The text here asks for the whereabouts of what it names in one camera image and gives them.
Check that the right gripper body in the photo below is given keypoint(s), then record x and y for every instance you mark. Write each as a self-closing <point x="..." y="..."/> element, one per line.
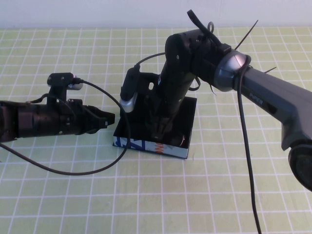
<point x="173" y="92"/>

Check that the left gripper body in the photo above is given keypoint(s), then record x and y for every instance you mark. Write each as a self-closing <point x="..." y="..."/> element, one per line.
<point x="44" y="119"/>

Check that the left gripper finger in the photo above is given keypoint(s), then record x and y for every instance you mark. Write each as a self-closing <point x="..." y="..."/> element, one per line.
<point x="104" y="115"/>
<point x="103" y="123"/>

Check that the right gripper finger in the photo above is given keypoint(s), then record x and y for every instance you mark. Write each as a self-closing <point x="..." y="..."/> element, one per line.
<point x="157" y="131"/>
<point x="167" y="125"/>

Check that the black glasses case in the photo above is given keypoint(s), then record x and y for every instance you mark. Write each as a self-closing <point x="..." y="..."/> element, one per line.
<point x="175" y="152"/>

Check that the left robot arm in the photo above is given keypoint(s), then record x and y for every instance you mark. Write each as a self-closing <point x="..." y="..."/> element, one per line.
<point x="7" y="122"/>

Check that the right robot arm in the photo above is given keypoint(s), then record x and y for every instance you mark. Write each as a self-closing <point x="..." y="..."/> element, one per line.
<point x="268" y="97"/>

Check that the green white-checked tablecloth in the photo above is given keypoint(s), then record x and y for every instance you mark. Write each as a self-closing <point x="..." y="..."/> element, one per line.
<point x="73" y="207"/>

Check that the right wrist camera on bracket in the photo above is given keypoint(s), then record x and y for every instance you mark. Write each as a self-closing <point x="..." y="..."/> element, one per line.
<point x="129" y="83"/>

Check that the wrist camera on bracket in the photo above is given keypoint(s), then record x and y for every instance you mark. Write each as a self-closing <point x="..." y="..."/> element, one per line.
<point x="129" y="83"/>
<point x="61" y="79"/>

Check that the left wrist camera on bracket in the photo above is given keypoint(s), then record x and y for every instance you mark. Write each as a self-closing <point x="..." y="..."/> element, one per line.
<point x="61" y="79"/>

